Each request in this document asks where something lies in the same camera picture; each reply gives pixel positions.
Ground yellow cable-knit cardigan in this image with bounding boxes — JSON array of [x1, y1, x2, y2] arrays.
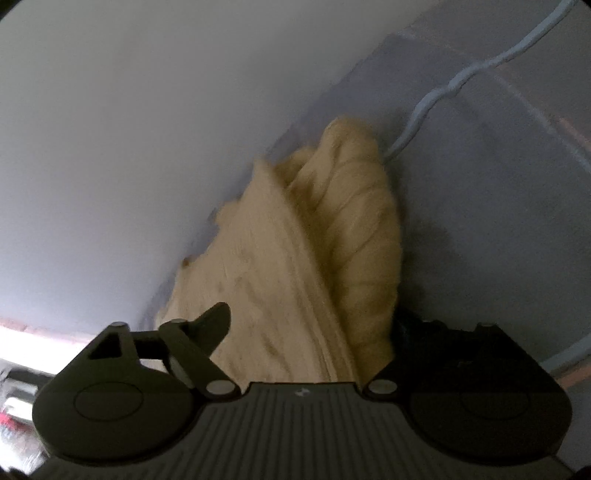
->
[[154, 116, 402, 385]]

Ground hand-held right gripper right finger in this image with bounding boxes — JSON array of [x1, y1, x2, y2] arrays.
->
[[363, 310, 539, 398]]

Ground blue-grey plaid bedsheet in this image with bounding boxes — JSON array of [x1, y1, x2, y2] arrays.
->
[[272, 0, 591, 388]]

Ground white cable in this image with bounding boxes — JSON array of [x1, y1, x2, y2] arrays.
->
[[385, 0, 575, 163]]

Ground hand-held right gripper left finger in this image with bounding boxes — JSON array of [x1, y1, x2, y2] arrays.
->
[[85, 302, 242, 398]]

